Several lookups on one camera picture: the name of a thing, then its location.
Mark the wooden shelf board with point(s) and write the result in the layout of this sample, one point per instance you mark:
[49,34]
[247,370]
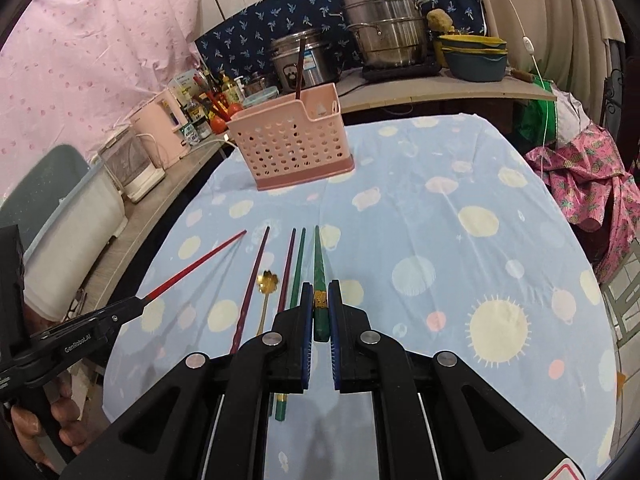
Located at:
[450,92]

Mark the black induction cooker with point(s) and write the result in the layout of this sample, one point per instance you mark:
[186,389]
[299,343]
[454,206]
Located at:
[400,72]

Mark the small lidded steel pot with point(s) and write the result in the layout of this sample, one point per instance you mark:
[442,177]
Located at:
[257,82]

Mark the yellow-rimmed blue bowl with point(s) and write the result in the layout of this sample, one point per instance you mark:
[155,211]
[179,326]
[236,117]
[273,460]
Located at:
[470,50]
[470,40]

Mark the yellow label oil bottle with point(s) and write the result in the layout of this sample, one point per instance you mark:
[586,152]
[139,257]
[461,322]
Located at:
[230,87]

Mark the glass container blue lid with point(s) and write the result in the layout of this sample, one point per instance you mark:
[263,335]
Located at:
[262,96]

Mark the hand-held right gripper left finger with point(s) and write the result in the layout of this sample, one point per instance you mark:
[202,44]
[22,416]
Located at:
[306,340]

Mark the pink dotted sheet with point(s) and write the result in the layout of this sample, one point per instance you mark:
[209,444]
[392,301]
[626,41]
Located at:
[85,60]

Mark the dark iron chair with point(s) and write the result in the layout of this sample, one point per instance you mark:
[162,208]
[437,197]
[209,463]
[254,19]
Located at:
[614,95]

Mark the wooden rolling pin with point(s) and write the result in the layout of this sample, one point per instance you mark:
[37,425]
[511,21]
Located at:
[522,76]

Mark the pink perforated utensil holder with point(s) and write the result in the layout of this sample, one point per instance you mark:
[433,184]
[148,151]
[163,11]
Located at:
[295,155]

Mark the stainless steel steamer pot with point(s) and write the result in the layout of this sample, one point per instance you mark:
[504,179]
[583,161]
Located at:
[385,35]

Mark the blue planet print tablecloth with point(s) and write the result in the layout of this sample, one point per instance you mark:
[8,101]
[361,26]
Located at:
[425,240]

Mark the yellow loofah sponge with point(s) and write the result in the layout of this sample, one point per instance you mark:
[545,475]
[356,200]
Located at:
[440,21]

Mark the dark sauce bottle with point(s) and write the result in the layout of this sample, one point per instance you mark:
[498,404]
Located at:
[210,85]

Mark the glass kettle white base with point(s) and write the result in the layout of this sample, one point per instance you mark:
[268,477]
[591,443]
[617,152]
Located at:
[132,165]

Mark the grey wooden side counter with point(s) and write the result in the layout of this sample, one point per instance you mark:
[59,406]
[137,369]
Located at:
[165,200]

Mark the small white jar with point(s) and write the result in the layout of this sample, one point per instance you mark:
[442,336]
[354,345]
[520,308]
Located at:
[192,130]

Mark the navy printed cloth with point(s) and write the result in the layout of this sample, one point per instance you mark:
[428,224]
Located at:
[260,20]

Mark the green chopstick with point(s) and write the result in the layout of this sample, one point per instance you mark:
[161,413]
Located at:
[318,270]
[299,265]

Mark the dark red chopstick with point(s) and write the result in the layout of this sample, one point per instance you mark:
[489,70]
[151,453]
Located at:
[251,290]

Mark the pink pineapple print cloth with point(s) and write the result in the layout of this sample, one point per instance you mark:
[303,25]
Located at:
[590,185]

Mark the red tomato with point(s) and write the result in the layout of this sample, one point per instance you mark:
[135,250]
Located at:
[218,123]
[235,108]

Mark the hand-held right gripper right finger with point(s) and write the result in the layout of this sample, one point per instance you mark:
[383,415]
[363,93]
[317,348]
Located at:
[334,355]

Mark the gold flower spoon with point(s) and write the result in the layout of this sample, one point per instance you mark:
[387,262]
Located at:
[266,281]

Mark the steel rice cooker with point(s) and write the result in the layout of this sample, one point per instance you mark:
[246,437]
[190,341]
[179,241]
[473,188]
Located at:
[315,67]

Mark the grey metal frame chair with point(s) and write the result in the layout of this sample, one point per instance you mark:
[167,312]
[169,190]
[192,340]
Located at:
[622,310]

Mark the blue plastic basin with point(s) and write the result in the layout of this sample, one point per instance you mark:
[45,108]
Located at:
[475,70]

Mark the green cloth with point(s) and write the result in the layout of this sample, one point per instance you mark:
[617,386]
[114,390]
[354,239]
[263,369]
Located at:
[542,115]

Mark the white storage box blue lid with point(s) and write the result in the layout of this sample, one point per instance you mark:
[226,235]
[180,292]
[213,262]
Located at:
[70,230]

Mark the pink electric kettle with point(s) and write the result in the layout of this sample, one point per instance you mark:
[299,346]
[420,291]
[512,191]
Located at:
[157,130]

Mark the person's left hand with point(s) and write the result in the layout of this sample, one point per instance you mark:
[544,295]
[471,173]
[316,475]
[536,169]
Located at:
[80,425]

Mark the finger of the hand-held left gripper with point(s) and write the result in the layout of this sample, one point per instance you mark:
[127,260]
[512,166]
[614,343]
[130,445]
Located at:
[115,316]

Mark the beige curtain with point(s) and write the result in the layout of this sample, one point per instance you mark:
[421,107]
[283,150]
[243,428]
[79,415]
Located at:
[560,10]

